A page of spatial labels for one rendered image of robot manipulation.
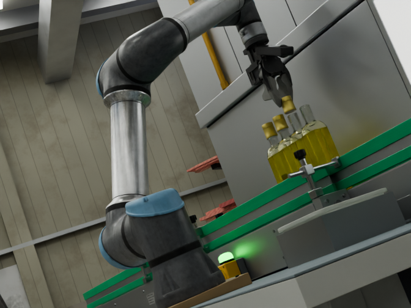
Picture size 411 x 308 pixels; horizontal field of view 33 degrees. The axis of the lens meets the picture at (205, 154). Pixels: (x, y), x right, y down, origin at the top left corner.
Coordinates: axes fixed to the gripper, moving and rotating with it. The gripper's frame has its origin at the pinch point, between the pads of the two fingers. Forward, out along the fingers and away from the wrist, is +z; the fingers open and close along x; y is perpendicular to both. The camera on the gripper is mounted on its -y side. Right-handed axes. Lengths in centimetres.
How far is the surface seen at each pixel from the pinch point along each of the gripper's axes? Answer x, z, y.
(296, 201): 13.9, 28.4, -4.3
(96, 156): -325, -214, 798
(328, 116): -11.8, 7.6, -1.3
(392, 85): -11.4, 9.9, -26.9
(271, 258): 15.4, 39.4, 12.7
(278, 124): 1.5, 5.0, 5.0
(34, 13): -265, -420, 711
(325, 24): -12.4, -15.7, -13.4
